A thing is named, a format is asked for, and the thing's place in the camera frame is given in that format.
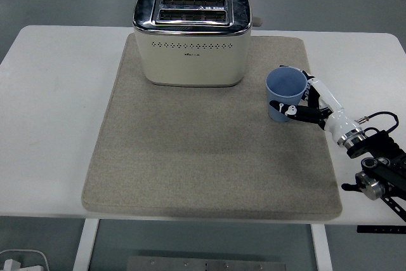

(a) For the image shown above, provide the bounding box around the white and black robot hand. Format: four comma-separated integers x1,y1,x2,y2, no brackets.
268,67,362,142

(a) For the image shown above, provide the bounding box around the light blue plastic cup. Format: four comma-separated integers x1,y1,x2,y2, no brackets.
265,66,308,123

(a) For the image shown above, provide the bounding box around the black table control panel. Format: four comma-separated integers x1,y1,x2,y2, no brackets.
357,225,406,234

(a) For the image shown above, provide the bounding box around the white table leg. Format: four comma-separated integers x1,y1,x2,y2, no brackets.
310,223,334,271
72,219,101,271

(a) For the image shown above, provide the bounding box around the beige fabric table mat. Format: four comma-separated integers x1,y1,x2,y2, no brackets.
81,34,344,221

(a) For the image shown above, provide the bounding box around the cream and chrome toaster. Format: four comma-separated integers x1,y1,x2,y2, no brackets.
132,0,264,88

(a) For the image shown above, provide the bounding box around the grey metal plate with screws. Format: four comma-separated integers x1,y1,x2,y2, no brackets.
126,254,288,271

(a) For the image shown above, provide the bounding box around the white plug block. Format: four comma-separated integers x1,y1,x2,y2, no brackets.
2,258,23,271

